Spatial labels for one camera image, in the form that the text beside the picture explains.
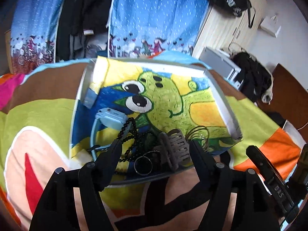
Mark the black bead bracelet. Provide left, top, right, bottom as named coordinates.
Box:
left=116, top=117, right=155, bottom=163

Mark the grey hair claw clip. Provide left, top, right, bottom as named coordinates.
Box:
left=157, top=129, right=191, bottom=172

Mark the white tray with frog drawing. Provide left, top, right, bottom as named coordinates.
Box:
left=68, top=55, right=243, bottom=186

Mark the wooden bed headboard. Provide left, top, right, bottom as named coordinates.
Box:
left=257, top=64, right=307, bottom=130

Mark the pile of dark clothes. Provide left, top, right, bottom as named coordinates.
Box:
left=231, top=52, right=274, bottom=104

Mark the white bedside cabinet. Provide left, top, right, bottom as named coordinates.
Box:
left=199, top=46, right=243, bottom=90

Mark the beige wooden wardrobe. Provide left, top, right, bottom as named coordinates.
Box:
left=192, top=0, right=267, bottom=58

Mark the blue dotted fabric wardrobe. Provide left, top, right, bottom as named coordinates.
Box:
left=10, top=0, right=209, bottom=74

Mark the white paper gift bag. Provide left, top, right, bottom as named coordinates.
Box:
left=260, top=14, right=281, bottom=38

